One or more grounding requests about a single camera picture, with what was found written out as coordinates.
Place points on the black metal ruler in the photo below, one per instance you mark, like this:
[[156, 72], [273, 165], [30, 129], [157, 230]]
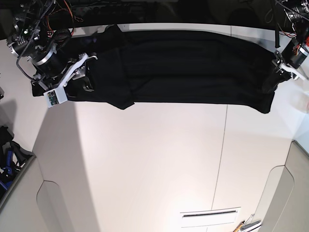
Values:
[[209, 214]]

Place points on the blue and black bag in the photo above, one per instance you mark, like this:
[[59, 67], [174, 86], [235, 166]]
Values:
[[12, 159]]

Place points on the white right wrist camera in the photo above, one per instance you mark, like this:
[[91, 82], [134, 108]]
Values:
[[55, 96]]

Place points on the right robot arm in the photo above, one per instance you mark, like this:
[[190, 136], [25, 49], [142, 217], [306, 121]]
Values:
[[31, 37]]

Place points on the yellow pencil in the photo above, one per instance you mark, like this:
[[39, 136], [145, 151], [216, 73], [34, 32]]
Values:
[[239, 226]]

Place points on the black power strip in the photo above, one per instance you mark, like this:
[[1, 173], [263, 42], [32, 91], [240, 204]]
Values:
[[95, 10]]

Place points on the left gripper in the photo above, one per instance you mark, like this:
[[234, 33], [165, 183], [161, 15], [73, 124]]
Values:
[[286, 65]]

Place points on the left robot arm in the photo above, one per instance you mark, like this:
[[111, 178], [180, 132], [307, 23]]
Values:
[[297, 12]]

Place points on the black T-shirt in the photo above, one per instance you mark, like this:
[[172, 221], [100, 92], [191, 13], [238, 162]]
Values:
[[173, 66]]

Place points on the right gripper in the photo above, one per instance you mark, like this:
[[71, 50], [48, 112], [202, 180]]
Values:
[[52, 65]]

